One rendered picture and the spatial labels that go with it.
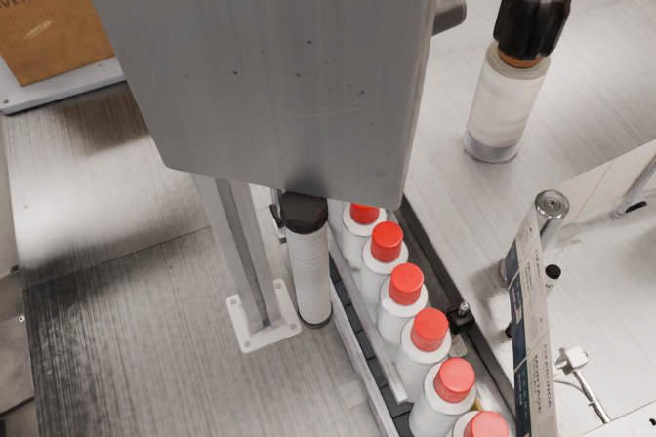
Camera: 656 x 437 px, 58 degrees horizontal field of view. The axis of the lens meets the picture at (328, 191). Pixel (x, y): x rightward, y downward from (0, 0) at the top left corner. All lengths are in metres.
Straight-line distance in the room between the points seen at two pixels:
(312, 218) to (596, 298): 0.55
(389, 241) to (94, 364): 0.47
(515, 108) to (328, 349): 0.42
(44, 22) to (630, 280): 0.99
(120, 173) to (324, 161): 0.71
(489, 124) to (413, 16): 0.62
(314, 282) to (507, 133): 0.49
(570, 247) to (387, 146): 0.59
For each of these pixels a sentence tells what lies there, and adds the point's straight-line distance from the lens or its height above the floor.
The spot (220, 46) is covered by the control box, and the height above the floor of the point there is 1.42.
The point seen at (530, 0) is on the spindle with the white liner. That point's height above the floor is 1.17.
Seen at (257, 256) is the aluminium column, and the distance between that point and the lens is 0.65.
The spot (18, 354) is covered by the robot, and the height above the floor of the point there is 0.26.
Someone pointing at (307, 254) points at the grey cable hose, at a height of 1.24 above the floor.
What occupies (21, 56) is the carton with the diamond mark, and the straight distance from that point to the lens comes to 1.17.
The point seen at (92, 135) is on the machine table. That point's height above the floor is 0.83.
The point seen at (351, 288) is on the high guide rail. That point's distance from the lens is 0.73.
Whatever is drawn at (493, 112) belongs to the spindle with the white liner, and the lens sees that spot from 0.86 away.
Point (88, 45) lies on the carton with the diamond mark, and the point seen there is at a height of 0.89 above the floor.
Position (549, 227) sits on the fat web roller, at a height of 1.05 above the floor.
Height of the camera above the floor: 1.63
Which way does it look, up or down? 57 degrees down
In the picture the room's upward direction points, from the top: 3 degrees counter-clockwise
